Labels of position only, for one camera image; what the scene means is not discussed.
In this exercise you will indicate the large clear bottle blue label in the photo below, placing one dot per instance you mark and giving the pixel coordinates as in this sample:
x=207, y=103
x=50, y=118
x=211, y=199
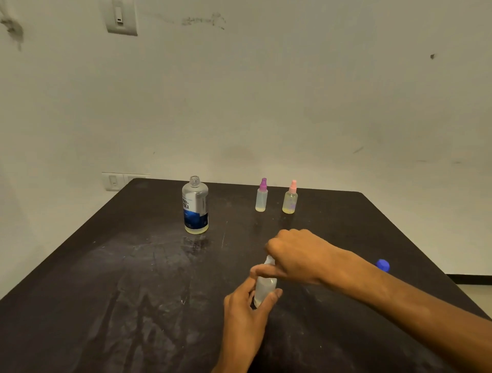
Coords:
x=195, y=207

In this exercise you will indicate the pink cap spray bottle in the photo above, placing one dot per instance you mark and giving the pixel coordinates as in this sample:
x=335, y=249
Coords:
x=290, y=199

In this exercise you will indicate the blue bottle cap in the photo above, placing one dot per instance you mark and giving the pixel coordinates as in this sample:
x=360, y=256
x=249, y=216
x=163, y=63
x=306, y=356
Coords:
x=383, y=265

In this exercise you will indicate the person's left hand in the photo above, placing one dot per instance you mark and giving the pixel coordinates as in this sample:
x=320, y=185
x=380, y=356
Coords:
x=242, y=326

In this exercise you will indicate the person's left thumb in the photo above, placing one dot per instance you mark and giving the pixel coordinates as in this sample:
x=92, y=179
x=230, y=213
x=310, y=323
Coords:
x=270, y=301

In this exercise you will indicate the person's right thumb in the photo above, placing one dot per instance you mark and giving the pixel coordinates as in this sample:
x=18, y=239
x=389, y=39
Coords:
x=265, y=271

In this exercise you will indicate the purple cap spray bottle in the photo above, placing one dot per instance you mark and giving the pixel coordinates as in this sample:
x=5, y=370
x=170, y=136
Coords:
x=261, y=196

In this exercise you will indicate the small clear spray bottle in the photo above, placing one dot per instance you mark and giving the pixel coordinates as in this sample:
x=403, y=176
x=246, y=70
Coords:
x=265, y=286

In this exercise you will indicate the white wall socket plate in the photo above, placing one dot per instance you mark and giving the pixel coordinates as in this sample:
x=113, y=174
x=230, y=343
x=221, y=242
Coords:
x=115, y=181

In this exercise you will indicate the white wall switch plate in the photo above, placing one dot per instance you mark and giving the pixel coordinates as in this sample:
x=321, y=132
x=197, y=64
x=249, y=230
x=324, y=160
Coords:
x=120, y=17

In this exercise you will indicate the person's right hand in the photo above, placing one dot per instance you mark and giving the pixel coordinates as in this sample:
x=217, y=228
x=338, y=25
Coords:
x=303, y=255

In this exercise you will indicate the person's left forearm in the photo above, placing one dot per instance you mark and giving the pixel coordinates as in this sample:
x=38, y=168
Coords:
x=234, y=363

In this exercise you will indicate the person's right forearm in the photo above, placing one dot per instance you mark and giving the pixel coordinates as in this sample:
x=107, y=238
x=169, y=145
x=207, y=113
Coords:
x=415, y=307

